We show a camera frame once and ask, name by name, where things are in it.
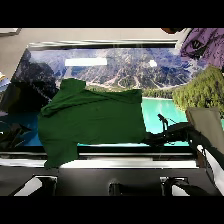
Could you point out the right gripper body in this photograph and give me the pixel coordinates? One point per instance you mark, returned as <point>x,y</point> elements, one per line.
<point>156,138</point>

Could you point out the green T-shirt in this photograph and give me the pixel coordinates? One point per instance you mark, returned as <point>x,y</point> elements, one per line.
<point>96,120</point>

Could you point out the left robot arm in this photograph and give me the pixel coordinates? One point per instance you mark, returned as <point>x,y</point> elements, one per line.
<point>13,136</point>

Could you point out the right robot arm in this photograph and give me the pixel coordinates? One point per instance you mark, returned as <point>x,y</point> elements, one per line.
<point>203,143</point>

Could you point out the grey garment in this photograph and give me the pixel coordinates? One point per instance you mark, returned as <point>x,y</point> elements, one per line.
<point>206,120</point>

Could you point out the purple printed garment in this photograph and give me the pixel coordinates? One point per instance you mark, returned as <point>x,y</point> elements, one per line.
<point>205,45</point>

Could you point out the silver frame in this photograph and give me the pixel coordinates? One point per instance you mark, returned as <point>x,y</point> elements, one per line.
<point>133,163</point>

